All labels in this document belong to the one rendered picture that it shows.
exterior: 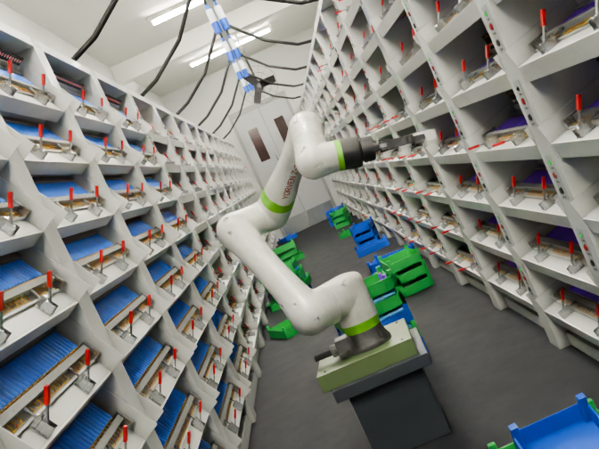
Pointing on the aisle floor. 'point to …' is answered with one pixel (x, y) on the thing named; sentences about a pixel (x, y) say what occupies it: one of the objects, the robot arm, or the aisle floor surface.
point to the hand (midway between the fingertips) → (427, 135)
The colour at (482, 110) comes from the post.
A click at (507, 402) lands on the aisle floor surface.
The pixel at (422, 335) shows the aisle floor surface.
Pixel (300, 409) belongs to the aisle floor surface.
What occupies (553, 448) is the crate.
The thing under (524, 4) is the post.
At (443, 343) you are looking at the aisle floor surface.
